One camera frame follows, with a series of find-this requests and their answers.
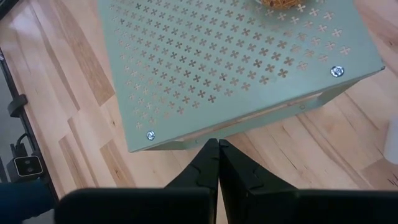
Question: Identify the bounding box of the green plant in white pot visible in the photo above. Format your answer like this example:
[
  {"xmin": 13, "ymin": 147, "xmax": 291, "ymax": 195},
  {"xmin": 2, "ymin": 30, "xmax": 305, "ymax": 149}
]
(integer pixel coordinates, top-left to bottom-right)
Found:
[{"xmin": 382, "ymin": 114, "xmax": 398, "ymax": 166}]

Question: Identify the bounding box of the black camera cable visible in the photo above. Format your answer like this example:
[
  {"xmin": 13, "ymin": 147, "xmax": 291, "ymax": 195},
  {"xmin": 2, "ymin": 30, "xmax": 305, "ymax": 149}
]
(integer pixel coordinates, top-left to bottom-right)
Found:
[{"xmin": 11, "ymin": 133, "xmax": 30, "ymax": 158}]

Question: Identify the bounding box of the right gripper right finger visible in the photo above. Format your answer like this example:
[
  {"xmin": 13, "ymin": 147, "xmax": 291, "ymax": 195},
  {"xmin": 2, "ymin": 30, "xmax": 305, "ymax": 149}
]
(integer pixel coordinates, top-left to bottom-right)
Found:
[{"xmin": 219, "ymin": 139, "xmax": 398, "ymax": 224}]

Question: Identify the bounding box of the green perforated metal shelf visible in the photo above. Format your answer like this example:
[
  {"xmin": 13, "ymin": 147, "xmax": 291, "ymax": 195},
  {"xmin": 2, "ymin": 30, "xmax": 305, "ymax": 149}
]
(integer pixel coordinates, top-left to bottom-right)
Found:
[{"xmin": 98, "ymin": 0, "xmax": 386, "ymax": 153}]

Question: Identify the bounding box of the blue rounded object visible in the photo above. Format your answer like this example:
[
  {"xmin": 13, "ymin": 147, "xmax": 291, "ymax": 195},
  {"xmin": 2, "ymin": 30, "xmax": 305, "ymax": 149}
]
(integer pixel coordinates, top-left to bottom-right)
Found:
[{"xmin": 0, "ymin": 179, "xmax": 58, "ymax": 224}]

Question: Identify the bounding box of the small black depth camera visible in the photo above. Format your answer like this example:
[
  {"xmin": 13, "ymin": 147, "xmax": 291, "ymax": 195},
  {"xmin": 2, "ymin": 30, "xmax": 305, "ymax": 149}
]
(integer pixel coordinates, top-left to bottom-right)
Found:
[{"xmin": 6, "ymin": 154, "xmax": 44, "ymax": 183}]

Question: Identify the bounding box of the small round tin candle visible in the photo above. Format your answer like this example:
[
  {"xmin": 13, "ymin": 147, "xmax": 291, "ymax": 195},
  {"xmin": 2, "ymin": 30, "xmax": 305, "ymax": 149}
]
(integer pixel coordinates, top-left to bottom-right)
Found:
[{"xmin": 254, "ymin": 0, "xmax": 308, "ymax": 10}]

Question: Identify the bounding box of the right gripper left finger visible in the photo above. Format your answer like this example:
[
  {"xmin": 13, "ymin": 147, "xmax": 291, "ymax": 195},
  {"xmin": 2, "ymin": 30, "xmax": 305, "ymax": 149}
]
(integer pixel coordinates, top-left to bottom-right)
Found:
[{"xmin": 55, "ymin": 139, "xmax": 220, "ymax": 224}]

